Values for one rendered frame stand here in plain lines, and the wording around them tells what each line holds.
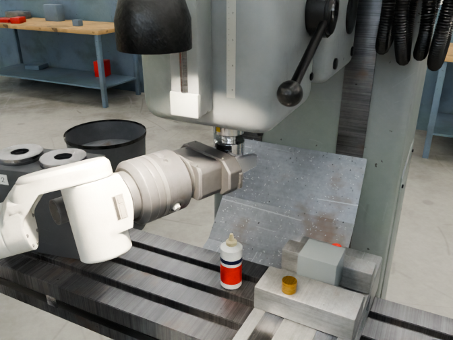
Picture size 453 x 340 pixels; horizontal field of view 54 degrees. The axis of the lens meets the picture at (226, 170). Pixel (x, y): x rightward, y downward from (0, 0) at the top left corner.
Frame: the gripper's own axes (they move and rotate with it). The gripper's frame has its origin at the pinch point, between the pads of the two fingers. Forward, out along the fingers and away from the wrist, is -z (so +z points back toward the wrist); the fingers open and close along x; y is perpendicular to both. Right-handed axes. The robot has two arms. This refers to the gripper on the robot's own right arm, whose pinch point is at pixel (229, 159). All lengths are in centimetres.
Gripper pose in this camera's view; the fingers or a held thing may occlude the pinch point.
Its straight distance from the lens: 70.2
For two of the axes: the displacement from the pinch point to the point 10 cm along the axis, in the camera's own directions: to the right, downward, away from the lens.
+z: -7.3, 2.7, -6.3
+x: -6.8, -3.0, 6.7
